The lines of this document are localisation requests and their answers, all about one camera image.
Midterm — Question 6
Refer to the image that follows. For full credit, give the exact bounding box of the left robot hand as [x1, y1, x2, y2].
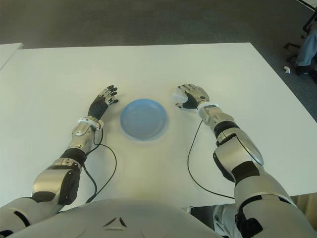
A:
[87, 85, 119, 120]

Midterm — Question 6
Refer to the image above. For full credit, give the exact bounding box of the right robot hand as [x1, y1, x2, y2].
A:
[174, 83, 211, 111]

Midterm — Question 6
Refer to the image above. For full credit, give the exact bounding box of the white charger block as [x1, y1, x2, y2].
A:
[172, 89, 189, 107]

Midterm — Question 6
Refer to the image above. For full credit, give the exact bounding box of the blue plate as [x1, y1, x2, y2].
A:
[119, 98, 170, 142]

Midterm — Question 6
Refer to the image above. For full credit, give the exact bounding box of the black office chair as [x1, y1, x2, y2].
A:
[301, 8, 317, 39]
[283, 42, 308, 63]

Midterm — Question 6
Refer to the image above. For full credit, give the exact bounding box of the white side table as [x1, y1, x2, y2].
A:
[0, 42, 24, 71]

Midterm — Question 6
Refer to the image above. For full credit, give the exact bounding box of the seated person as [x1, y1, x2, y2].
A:
[295, 31, 317, 75]

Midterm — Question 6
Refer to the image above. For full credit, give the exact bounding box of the grey robot torso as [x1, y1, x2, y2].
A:
[9, 197, 239, 238]

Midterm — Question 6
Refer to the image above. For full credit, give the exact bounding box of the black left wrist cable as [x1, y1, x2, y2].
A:
[82, 119, 117, 214]

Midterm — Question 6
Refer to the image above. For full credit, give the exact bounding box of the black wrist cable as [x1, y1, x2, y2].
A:
[187, 120, 236, 199]
[82, 119, 117, 214]

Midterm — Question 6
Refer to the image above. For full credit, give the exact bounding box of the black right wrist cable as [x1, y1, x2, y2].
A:
[187, 120, 236, 199]

